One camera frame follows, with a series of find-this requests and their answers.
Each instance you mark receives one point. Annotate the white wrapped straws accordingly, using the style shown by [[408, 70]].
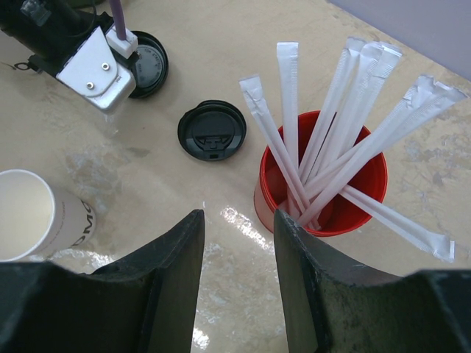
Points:
[[335, 151]]

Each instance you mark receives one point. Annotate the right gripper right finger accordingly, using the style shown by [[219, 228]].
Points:
[[333, 303]]

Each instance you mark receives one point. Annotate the black cup lid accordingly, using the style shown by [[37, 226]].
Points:
[[214, 130], [152, 67]]

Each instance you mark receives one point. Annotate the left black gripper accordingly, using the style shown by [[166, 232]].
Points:
[[52, 30]]

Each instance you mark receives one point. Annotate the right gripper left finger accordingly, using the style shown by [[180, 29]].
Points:
[[143, 302]]

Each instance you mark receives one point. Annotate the white paper cup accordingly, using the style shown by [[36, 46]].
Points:
[[37, 217]]

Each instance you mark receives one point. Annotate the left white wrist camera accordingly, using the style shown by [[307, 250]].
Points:
[[94, 72]]

